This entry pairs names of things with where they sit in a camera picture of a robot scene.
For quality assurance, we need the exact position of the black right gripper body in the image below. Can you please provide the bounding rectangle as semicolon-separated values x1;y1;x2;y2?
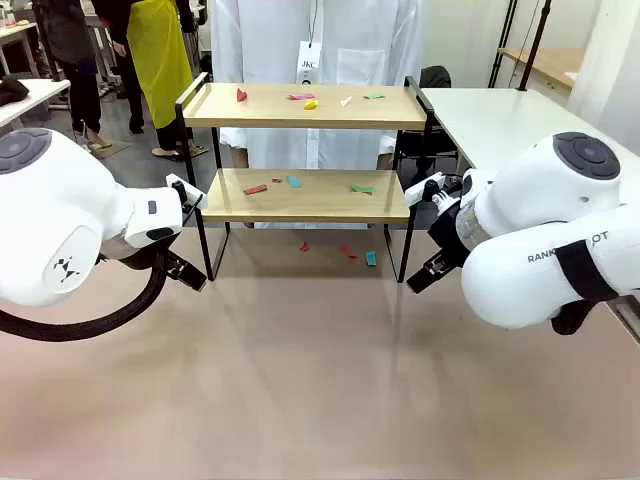
427;198;474;261

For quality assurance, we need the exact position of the large white side table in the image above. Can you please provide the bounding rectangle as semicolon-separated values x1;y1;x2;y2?
419;87;640;176

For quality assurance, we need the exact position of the black office chair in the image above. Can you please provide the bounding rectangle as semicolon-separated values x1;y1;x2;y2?
392;64;461;176

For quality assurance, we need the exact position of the thin black tripod stand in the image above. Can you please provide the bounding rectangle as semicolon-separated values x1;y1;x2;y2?
488;0;519;90

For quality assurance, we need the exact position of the light wooden desk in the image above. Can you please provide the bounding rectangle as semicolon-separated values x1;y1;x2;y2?
497;47;586;91

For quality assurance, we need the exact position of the thick black stand pole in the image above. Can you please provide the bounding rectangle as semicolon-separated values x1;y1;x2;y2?
517;0;554;92

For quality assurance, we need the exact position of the person in white coat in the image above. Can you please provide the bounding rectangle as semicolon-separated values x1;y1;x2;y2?
209;0;426;231

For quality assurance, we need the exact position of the white name badge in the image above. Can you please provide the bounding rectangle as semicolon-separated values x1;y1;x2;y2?
298;41;322;85

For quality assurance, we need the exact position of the person in yellow apron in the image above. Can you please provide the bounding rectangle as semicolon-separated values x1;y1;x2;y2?
97;0;209;164

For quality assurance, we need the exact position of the white background table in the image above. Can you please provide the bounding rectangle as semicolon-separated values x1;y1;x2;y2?
0;77;71;129

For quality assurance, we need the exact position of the black item on table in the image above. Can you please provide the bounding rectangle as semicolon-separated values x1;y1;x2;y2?
0;74;31;109

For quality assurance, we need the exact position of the person in dark clothes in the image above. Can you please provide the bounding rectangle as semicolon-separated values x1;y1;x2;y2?
32;0;114;151

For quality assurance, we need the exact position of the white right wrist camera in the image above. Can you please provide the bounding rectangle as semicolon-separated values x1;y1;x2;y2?
403;172;464;211

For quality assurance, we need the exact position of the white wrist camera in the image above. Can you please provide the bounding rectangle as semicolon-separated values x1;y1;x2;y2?
403;172;464;211
165;173;209;214

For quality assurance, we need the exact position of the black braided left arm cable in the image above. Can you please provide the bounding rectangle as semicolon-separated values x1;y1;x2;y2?
0;244;174;344

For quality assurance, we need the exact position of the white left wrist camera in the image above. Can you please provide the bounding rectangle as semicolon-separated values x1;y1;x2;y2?
165;173;209;214

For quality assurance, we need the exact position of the black strap on right arm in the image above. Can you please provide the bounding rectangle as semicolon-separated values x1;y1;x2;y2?
553;239;621;304

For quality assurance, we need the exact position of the black frame wooden shelf rack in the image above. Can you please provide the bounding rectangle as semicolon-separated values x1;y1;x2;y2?
174;72;435;284

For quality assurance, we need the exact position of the thin badge lanyard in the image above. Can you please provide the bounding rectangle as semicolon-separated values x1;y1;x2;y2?
307;0;321;46

